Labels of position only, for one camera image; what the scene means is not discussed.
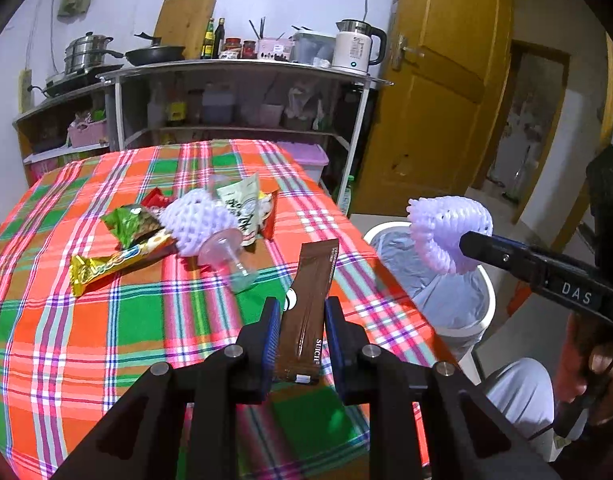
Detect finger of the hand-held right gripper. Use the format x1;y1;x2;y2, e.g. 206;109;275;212
459;230;552;291

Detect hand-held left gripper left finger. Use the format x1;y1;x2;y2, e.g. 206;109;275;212
51;296;283;480

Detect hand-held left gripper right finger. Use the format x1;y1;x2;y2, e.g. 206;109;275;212
324;296;562;480

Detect brown snack wrapper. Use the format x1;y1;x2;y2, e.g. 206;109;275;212
272;240;340;386

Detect white trash bin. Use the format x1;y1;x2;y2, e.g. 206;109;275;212
363;220;497;376

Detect white foam fruit net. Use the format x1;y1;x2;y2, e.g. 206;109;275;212
159;190;242;256
407;195;493;276

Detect yellow red snack packet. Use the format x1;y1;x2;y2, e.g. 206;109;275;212
256;190;280;241

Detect person's right hand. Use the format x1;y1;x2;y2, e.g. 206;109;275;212
557;310;613;426

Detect translucent bin liner bag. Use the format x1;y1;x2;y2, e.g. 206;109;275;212
369;230;490;331

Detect clear plastic goblet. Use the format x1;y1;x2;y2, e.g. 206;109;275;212
196;175;260;295

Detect person's leg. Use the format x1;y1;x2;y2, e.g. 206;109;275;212
479;357;587;461

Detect green white snack packet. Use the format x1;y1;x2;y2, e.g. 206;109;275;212
214;172;262;247

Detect purple lid storage box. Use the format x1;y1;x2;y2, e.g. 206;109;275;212
276;141;331;186

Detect red snack wrapper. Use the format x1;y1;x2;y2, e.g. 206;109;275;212
140;187;180;211

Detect yellow wooden door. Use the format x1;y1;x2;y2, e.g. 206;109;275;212
351;0;512;216

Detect gold snack wrapper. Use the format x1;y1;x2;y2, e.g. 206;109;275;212
69;227;180;297

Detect plaid tablecloth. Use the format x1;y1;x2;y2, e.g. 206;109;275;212
0;139;460;480

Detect plastic bags on shelf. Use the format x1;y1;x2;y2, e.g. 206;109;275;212
285;82;332;131

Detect translucent plastic jug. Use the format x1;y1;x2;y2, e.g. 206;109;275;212
202;85;236;125

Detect yellow label oil bottle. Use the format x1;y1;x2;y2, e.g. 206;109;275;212
166;90;187;127

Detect white electric kettle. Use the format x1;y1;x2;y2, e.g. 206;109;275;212
333;19;387;76

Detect white metal kitchen shelf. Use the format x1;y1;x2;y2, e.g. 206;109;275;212
96;57;382;211

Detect pink plastic basket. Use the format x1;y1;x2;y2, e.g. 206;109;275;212
68;119;110;150

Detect clear plastic container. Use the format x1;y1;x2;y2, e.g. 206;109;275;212
291;30;337;66

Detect pink chopstick holder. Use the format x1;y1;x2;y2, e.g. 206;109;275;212
256;36;293;62

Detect yellow label sauce bottle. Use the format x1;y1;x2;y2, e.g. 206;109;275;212
201;18;216;59

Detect black frying pan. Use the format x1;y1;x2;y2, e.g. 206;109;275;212
125;32;187;67

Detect low wooden shelf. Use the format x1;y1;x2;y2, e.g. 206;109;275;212
14;77;120;181

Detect black induction cooker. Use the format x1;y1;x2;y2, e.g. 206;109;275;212
41;64;124;98

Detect wooden cutting board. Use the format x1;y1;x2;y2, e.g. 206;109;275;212
151;0;218;61

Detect steel steamer pot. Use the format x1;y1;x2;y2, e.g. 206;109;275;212
64;32;124;75

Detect wall power strip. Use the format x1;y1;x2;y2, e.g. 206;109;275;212
19;70;33;113

